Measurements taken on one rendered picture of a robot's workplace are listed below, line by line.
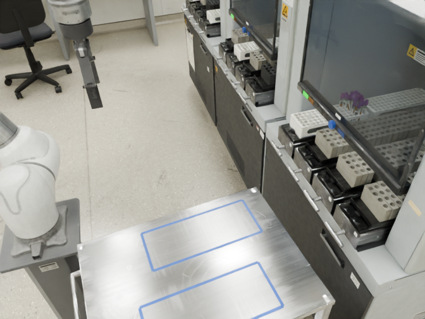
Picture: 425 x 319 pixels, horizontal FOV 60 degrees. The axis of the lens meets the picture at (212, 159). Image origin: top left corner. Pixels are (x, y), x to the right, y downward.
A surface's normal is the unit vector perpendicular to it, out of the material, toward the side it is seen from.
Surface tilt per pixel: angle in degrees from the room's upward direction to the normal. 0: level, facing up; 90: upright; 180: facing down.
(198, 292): 0
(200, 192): 0
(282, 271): 0
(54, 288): 90
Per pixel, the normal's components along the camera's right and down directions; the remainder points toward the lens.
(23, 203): 0.45, 0.36
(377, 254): -0.04, -0.75
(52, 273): 0.28, 0.62
